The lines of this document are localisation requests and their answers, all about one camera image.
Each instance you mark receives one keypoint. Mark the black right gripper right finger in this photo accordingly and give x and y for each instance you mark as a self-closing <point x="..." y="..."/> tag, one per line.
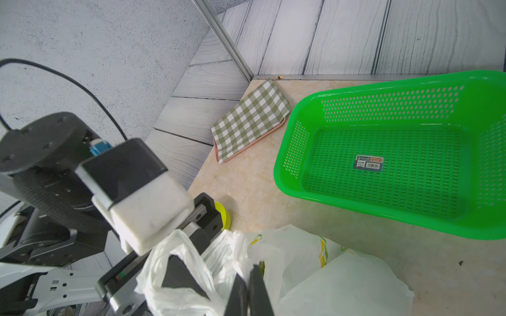
<point x="259" y="302"/>

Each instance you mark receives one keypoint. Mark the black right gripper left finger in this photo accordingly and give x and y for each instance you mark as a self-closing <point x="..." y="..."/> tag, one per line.
<point x="238" y="302"/>

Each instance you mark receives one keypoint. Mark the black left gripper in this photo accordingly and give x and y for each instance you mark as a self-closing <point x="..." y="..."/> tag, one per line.
<point x="60" y="250"/>

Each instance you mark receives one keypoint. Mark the white lemon print plastic bag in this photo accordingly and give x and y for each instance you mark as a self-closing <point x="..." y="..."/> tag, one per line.
<point x="304" y="274"/>

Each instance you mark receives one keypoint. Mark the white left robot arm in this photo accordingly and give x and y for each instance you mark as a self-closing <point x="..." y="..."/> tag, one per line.
<point x="90" y="215"/>

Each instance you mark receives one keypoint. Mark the lime green bowl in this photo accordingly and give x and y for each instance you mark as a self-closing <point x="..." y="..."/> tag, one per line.
<point x="225" y="215"/>

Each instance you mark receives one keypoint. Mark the barcode sticker label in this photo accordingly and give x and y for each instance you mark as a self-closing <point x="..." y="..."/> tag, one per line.
<point x="368" y="163"/>

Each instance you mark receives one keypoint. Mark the green white checkered cloth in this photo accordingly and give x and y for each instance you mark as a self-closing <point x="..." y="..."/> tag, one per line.
<point x="263" y="110"/>

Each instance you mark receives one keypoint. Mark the green plastic basket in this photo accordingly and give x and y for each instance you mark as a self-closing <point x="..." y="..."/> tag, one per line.
<point x="442" y="139"/>

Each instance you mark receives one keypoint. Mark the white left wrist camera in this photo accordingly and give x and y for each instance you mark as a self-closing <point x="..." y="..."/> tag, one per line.
<point x="136" y="194"/>

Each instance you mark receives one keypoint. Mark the left aluminium frame post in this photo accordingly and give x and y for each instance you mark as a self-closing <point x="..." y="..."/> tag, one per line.
<point x="210" y="16"/>

